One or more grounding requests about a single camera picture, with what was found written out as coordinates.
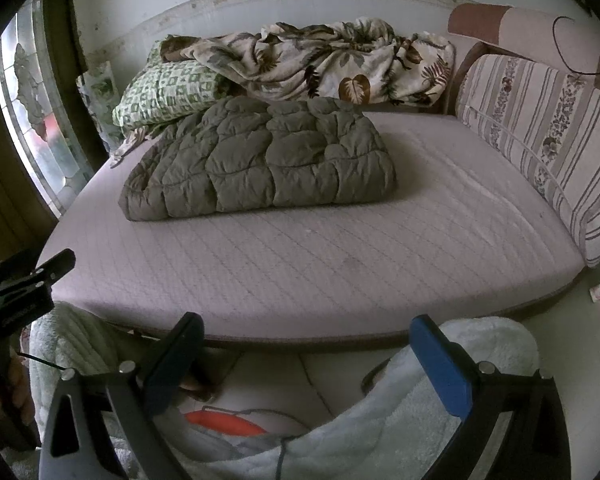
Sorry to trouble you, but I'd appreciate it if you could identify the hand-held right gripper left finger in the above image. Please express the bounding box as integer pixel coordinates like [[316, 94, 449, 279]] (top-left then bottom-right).
[[39, 311, 206, 480]]

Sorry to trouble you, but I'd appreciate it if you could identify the beige crumpled cloth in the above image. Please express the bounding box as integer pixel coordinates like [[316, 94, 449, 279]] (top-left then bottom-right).
[[109, 125, 153, 168]]

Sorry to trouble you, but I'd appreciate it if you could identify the leaf print blanket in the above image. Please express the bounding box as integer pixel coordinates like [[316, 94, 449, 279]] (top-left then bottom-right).
[[159, 17, 456, 107]]

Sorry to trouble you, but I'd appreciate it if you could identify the green checked pillow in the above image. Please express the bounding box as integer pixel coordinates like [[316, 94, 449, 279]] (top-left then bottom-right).
[[112, 60, 231, 128]]

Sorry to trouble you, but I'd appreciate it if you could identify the person's left hand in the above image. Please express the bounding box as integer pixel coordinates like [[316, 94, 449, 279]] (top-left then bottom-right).
[[2, 352, 37, 428]]

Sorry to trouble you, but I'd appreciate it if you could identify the orange flat object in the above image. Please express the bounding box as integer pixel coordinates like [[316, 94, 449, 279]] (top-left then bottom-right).
[[184, 409, 267, 437]]

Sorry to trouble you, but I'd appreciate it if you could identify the black cable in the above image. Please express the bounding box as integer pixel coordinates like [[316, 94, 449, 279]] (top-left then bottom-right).
[[552, 15, 600, 77]]

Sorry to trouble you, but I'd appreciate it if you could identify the white fluffy towel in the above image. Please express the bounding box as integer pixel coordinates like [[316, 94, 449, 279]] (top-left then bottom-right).
[[27, 302, 541, 480]]

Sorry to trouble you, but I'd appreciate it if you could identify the brown curtain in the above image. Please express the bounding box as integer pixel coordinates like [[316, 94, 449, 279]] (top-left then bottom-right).
[[0, 125, 56, 266]]

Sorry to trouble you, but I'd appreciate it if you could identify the olive green quilted comforter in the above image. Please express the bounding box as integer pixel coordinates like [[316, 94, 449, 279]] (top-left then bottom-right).
[[117, 96, 397, 222]]

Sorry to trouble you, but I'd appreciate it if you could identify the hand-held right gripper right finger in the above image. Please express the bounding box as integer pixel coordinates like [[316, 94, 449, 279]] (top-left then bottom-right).
[[409, 314, 583, 480]]

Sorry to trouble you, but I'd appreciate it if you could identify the pink quilted bed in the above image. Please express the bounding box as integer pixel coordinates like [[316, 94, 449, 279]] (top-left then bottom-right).
[[37, 110, 588, 353]]

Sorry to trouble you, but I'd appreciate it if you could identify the striped floral cushion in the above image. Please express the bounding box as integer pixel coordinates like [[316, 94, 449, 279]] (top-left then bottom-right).
[[454, 54, 600, 268]]

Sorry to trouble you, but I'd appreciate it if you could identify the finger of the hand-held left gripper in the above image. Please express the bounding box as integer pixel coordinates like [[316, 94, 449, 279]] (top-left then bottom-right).
[[0, 249, 77, 292]]

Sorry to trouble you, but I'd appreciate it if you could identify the grey floral pillow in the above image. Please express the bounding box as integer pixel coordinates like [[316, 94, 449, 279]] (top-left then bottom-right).
[[76, 60, 126, 153]]

